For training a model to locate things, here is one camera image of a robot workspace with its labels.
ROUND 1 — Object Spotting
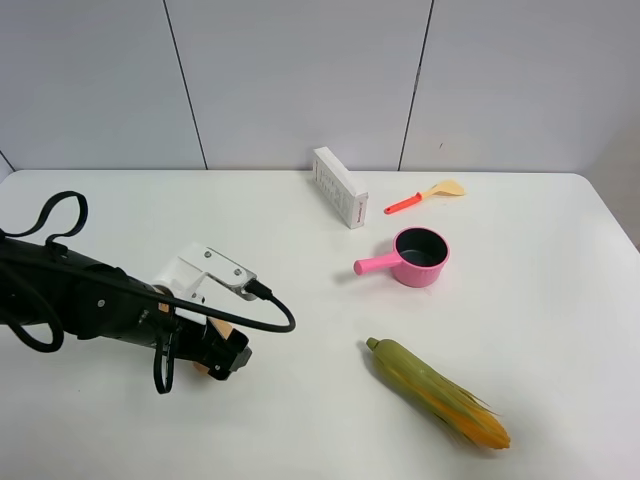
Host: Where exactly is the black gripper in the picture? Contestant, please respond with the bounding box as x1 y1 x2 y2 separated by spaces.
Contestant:
142 304 252 381

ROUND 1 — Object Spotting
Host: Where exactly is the orange handled beige spatula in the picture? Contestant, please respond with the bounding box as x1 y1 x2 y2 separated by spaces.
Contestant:
384 180 466 215

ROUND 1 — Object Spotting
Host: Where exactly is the white cardboard box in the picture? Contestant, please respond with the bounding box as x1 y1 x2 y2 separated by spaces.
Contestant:
313 147 369 229

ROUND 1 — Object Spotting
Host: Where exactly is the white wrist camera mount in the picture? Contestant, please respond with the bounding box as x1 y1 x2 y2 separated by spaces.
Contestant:
152 243 257 308

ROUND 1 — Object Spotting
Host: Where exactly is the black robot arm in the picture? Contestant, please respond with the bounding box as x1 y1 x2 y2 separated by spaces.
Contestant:
1 237 251 394

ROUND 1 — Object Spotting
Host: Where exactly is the tan potato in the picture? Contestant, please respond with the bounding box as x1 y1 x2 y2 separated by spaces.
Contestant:
192 317 234 375

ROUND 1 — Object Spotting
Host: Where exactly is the pink toy saucepan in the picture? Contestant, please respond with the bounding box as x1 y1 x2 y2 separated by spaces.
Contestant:
353 227 450 288

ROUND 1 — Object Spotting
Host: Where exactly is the corn cob with husk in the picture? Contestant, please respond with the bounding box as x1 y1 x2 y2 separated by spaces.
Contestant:
366 337 511 450

